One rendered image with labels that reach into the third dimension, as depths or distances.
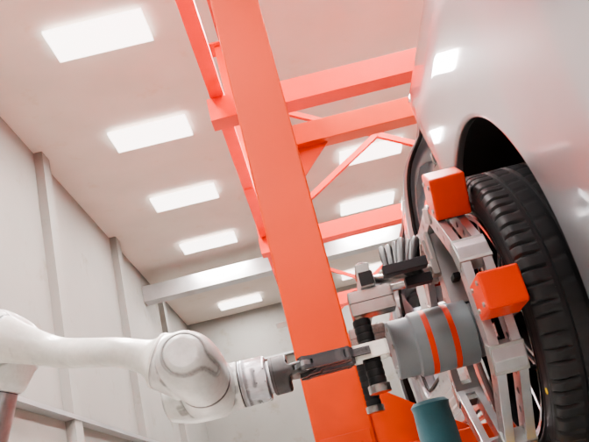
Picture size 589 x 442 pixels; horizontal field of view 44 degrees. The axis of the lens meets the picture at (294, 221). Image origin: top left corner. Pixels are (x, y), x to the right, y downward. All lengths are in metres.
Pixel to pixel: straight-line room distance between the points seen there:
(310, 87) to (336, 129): 0.85
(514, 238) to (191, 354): 0.62
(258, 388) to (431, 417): 0.45
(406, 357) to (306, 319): 0.58
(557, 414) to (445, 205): 0.45
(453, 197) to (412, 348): 0.33
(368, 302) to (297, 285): 0.69
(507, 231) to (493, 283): 0.13
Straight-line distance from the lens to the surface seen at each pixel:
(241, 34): 2.53
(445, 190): 1.53
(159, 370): 1.28
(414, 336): 1.59
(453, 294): 1.66
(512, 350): 1.40
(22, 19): 9.38
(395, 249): 1.51
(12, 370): 1.79
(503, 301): 1.32
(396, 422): 2.07
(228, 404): 1.43
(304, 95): 5.28
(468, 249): 1.44
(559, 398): 1.42
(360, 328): 1.46
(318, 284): 2.13
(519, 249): 1.40
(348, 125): 4.53
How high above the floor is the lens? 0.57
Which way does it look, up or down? 21 degrees up
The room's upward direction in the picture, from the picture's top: 14 degrees counter-clockwise
